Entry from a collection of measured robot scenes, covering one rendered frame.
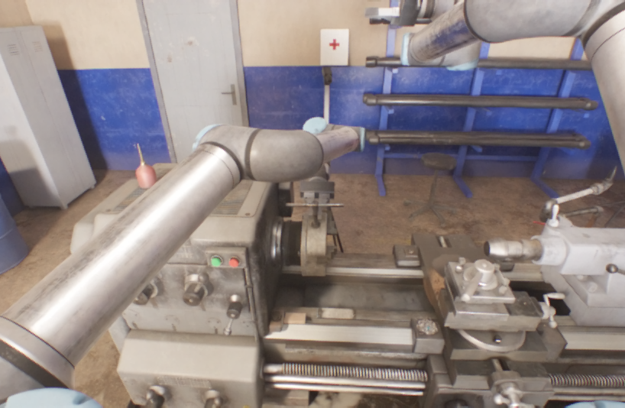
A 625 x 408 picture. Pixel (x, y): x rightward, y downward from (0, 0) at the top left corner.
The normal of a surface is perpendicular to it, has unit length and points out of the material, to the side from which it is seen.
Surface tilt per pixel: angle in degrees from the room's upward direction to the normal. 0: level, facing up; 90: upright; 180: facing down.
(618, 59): 79
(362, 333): 36
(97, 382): 0
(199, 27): 90
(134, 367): 32
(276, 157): 71
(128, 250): 47
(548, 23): 131
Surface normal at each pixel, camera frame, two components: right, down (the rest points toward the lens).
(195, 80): -0.07, 0.51
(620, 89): -1.00, -0.04
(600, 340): -0.04, -0.40
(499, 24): -0.66, 0.73
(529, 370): -0.01, -0.86
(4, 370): 0.62, -0.43
